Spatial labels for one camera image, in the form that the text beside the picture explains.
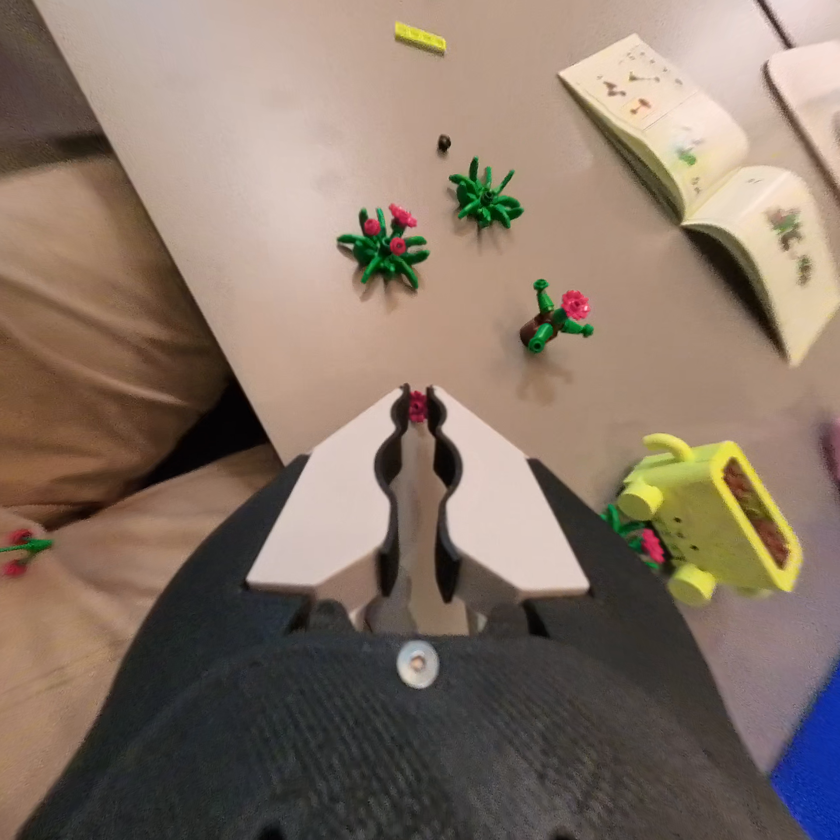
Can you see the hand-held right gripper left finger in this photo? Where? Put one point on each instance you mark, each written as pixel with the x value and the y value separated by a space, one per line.
pixel 321 525

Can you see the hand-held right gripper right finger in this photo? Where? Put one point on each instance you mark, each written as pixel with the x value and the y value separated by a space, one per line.
pixel 512 525

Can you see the small pink toy flower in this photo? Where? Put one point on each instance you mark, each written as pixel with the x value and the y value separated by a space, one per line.
pixel 13 568
pixel 418 407

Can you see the green three-pronged toy stem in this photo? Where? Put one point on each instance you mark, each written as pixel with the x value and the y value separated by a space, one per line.
pixel 38 544

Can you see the magenta toy flower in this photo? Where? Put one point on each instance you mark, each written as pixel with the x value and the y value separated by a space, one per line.
pixel 19 535

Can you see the green toy plant pink flowers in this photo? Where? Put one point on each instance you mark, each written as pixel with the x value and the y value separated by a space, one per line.
pixel 633 535
pixel 384 253

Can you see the lime green toy pot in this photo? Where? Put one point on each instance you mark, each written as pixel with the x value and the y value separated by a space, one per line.
pixel 709 518

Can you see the toy cactus pink flower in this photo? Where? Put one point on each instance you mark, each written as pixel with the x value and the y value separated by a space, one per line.
pixel 548 325

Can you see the green leafy toy plant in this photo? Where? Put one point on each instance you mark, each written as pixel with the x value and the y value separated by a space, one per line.
pixel 485 197

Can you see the blue plastic bin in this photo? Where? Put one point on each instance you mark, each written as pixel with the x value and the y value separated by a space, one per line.
pixel 814 754

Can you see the dark green toy stud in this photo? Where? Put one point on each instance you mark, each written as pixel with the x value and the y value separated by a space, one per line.
pixel 445 143

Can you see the open instruction booklet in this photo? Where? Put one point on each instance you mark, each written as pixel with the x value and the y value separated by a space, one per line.
pixel 682 131

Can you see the lime green flat toy plate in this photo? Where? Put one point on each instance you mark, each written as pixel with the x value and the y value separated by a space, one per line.
pixel 420 38

